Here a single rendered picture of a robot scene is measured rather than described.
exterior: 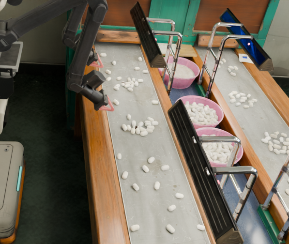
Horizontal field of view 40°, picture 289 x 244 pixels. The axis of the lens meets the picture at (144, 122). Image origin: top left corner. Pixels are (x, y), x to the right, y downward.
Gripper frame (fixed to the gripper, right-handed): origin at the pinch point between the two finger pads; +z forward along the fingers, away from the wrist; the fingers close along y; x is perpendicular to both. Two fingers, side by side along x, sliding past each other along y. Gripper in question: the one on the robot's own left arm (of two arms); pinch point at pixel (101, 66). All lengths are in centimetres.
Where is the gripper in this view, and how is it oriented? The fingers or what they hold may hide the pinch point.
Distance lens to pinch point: 219.1
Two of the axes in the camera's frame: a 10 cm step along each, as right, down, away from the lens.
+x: -7.4, 6.0, 3.0
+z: 6.4, 5.0, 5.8
